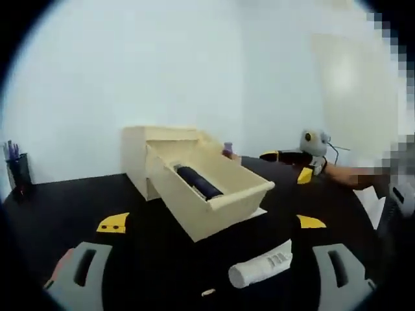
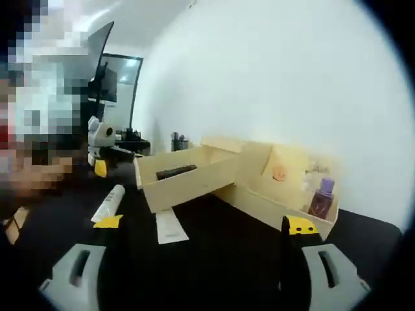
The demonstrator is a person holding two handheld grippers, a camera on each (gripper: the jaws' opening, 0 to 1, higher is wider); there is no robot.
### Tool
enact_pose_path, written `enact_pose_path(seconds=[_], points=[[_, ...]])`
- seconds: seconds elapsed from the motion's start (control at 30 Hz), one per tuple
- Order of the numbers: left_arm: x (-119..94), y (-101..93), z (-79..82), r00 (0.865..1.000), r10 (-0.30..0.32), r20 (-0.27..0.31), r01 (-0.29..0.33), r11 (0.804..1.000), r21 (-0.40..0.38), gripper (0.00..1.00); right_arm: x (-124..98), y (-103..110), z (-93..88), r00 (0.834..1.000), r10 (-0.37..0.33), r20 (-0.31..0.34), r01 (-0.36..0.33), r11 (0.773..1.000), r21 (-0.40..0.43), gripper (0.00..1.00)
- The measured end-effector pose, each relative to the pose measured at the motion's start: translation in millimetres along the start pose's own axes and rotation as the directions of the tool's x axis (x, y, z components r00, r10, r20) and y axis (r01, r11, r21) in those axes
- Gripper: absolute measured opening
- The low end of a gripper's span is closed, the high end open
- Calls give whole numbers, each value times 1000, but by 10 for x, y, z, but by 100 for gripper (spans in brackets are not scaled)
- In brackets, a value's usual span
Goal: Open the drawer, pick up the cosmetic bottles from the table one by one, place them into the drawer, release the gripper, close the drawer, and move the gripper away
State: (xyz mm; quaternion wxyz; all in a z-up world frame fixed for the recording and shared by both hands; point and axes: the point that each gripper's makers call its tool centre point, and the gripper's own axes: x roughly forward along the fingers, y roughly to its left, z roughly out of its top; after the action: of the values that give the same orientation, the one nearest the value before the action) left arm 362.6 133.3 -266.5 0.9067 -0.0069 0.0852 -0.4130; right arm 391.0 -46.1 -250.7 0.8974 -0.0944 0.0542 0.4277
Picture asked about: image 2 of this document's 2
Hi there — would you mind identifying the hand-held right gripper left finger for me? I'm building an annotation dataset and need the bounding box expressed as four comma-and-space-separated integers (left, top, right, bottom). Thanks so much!
38, 213, 126, 311

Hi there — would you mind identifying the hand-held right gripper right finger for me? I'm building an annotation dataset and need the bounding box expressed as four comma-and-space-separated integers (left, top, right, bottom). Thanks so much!
279, 214, 373, 311

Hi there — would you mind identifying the white barcode cosmetic bottle tube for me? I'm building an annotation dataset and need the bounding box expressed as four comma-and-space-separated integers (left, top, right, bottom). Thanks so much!
89, 183, 126, 224

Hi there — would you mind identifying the clear cap dark cosmetic bottle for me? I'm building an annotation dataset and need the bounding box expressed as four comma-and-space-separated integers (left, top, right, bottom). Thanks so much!
155, 164, 198, 181

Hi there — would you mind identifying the cream wooden drawer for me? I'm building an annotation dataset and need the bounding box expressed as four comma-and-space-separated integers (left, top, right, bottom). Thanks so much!
134, 142, 244, 214

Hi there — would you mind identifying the purple cosmetic bottle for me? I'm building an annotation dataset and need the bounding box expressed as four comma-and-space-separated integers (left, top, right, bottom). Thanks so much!
307, 177, 337, 217

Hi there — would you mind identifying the plain white cosmetic bottle tube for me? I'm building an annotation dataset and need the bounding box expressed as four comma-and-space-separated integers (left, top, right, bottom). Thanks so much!
154, 208, 191, 246

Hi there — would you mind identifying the pale yellow fluffy cloth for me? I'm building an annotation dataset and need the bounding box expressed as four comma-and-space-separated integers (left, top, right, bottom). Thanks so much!
261, 151, 309, 197

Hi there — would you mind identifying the dark cluttered desk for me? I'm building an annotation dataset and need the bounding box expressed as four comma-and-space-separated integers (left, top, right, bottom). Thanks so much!
113, 128, 152, 155

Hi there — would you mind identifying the black framed glass door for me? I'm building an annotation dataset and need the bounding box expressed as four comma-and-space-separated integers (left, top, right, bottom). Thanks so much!
100, 52, 145, 130

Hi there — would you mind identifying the black monitor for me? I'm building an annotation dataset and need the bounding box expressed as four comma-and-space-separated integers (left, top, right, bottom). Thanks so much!
96, 60, 119, 104

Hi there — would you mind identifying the black mesh pen holder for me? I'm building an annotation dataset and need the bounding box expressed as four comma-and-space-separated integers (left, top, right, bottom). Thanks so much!
171, 131, 190, 152

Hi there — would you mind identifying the black table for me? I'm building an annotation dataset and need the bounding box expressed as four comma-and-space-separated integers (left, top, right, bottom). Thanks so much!
0, 150, 403, 311

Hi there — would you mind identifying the cream wooden desk organizer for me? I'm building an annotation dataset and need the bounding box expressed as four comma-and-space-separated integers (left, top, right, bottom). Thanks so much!
200, 135, 344, 242

